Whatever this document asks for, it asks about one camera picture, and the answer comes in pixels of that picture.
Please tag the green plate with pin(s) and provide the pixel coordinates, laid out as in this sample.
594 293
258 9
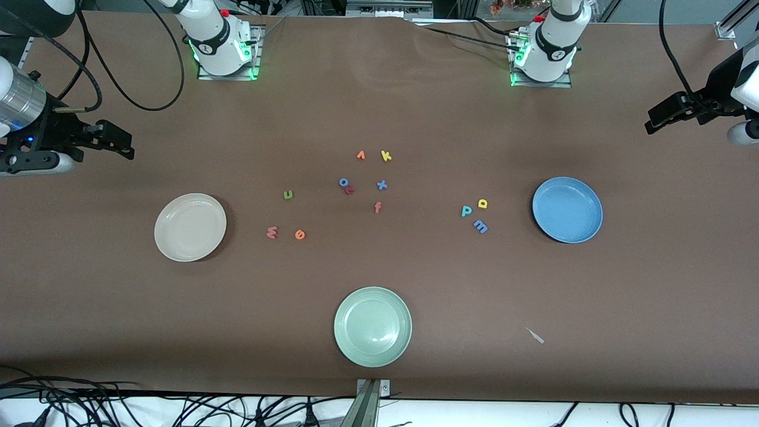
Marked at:
372 327

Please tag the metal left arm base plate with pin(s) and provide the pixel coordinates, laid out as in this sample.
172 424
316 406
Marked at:
542 85

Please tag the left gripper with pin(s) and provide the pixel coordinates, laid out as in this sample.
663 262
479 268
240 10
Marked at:
713 102

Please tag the brown table cover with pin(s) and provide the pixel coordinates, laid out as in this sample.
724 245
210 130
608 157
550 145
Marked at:
415 267

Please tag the blue foam letter m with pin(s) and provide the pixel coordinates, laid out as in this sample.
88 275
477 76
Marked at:
480 226

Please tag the blue plate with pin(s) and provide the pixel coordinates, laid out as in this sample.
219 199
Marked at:
567 210

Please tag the metal camera stand bracket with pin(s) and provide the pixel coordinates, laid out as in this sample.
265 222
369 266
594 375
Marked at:
367 403

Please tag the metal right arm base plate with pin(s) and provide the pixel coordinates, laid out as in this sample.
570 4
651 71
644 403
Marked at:
256 53

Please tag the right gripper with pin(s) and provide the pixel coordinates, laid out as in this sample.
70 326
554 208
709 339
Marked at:
52 128

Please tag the white paper scrap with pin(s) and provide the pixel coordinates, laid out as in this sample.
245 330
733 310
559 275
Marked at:
535 335

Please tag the beige plate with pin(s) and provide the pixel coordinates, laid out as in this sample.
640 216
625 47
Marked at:
190 228

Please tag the grey metal box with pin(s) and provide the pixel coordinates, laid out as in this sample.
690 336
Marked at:
388 7

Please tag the red foam letter w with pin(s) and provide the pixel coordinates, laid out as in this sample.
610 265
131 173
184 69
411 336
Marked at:
272 232

